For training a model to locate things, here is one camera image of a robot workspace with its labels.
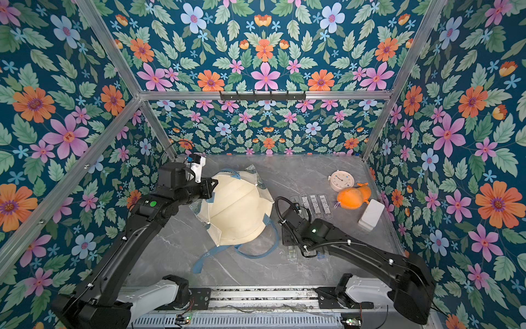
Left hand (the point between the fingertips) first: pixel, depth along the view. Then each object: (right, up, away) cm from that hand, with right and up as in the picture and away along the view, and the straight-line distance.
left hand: (219, 180), depth 72 cm
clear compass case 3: (+44, -14, +24) cm, 52 cm away
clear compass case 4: (+27, -31, +12) cm, 43 cm away
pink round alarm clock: (+54, -1, +33) cm, 63 cm away
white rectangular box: (+63, -16, +19) cm, 68 cm away
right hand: (+26, -21, +7) cm, 34 cm away
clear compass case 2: (+39, -12, +26) cm, 49 cm away
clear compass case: (+35, -12, +26) cm, 45 cm away
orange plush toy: (+55, -9, +21) cm, 60 cm away
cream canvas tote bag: (+1, -17, +24) cm, 29 cm away
